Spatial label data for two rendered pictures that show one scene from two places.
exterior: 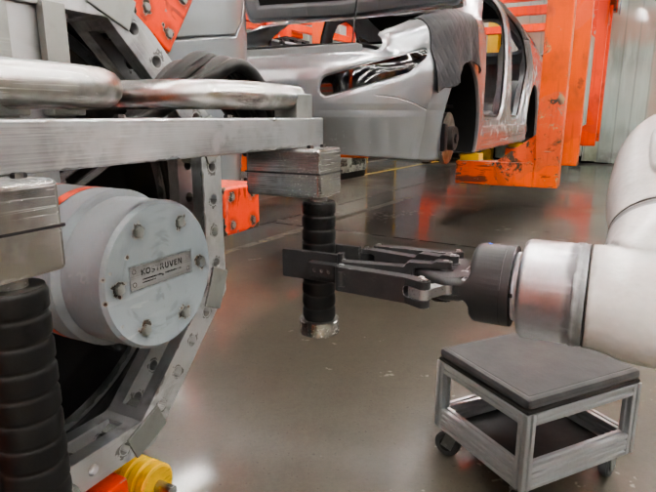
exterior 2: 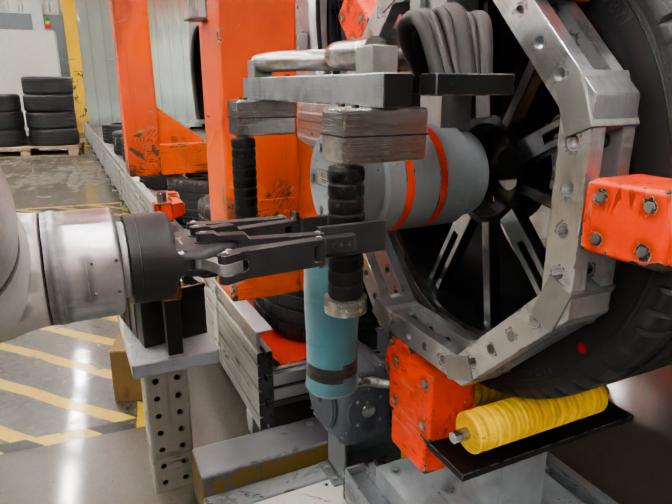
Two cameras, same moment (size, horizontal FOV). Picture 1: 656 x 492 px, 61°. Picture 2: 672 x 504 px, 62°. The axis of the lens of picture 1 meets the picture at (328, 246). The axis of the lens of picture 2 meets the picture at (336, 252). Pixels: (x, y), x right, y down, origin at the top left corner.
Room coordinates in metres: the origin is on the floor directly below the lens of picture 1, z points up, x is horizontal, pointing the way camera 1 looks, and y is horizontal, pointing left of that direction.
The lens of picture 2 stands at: (0.89, -0.42, 0.97)
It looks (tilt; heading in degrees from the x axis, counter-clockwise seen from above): 16 degrees down; 127
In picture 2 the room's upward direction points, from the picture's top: straight up
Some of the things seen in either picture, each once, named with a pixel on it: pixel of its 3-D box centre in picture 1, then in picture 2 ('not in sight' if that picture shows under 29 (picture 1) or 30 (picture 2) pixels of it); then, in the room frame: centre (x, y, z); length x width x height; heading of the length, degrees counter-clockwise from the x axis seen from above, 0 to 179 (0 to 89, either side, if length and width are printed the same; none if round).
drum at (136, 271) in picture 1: (79, 260); (398, 177); (0.50, 0.23, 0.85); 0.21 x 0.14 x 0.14; 63
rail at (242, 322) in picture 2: not in sight; (179, 248); (-1.10, 1.06, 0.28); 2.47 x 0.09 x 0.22; 153
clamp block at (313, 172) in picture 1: (294, 169); (374, 132); (0.59, 0.04, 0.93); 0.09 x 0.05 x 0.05; 63
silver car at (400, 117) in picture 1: (410, 60); not in sight; (5.32, -0.76, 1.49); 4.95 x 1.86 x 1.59; 153
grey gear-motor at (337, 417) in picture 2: not in sight; (401, 400); (0.30, 0.61, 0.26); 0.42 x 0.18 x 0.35; 63
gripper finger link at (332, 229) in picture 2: (331, 256); (351, 238); (0.59, 0.00, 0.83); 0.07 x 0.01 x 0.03; 62
